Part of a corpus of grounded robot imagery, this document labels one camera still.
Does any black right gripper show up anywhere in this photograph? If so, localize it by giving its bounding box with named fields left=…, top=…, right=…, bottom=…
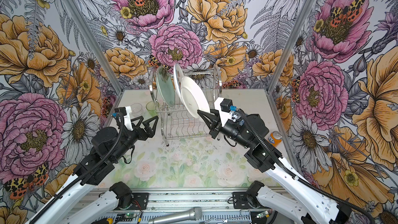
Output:
left=197, top=108, right=253, bottom=149

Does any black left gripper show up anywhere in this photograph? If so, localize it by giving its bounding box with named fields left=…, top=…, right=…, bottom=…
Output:
left=109, top=115, right=159, bottom=161

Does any clear glass cup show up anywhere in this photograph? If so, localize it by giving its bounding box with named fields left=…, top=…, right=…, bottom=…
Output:
left=130, top=103, right=143, bottom=117

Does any green glass jar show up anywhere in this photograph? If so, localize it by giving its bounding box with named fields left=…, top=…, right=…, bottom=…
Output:
left=146, top=101, right=159, bottom=117

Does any cream white plate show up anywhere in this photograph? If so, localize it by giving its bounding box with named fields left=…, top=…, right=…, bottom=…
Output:
left=180, top=76, right=210, bottom=119

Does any chrome wire dish rack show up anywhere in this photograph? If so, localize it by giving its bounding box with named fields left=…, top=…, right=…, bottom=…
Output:
left=149, top=64, right=222, bottom=145

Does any white watermelon pattern plate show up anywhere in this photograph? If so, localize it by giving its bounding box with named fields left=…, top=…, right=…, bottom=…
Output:
left=173, top=63, right=184, bottom=101

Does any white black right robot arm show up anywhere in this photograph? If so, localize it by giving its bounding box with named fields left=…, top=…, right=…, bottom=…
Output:
left=198, top=110, right=355, bottom=224

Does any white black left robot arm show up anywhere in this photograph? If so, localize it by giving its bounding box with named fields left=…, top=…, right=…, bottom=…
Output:
left=28, top=113, right=159, bottom=224

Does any pale green plate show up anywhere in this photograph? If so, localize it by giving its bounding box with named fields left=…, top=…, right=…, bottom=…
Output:
left=156, top=67, right=175, bottom=107

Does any orange soda can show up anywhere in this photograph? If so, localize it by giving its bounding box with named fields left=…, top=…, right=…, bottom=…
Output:
left=268, top=131, right=283, bottom=147

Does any silver microphone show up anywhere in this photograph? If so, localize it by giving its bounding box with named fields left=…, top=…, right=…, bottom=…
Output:
left=148, top=207, right=203, bottom=224

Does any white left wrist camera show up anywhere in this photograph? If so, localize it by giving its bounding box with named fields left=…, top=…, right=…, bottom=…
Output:
left=113, top=106, right=133, bottom=131

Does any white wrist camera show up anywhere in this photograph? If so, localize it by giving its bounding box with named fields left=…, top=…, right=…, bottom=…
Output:
left=113, top=106, right=133, bottom=131
left=214, top=97, right=240, bottom=127

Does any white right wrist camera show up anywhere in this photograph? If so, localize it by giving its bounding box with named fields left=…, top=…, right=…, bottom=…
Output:
left=214, top=97, right=240, bottom=127

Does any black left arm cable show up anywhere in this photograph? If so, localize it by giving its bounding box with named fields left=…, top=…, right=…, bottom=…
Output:
left=27, top=113, right=125, bottom=224

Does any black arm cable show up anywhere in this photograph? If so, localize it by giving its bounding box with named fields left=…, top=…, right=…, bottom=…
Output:
left=236, top=108, right=377, bottom=224
left=27, top=113, right=125, bottom=224

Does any aluminium front rail frame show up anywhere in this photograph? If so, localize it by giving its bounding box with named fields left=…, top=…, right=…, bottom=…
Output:
left=66, top=188, right=330, bottom=224

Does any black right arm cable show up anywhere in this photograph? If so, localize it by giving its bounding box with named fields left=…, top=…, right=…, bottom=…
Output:
left=236, top=108, right=377, bottom=224

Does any aluminium corner post left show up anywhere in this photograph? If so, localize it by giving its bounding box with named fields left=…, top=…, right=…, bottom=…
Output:
left=61, top=0, right=124, bottom=95

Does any aluminium corner post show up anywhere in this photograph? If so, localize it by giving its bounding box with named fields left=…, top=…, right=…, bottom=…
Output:
left=266, top=0, right=317, bottom=94
left=61, top=0, right=124, bottom=95

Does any aluminium corner post right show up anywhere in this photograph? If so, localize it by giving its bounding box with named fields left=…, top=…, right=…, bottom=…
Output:
left=266, top=0, right=317, bottom=94

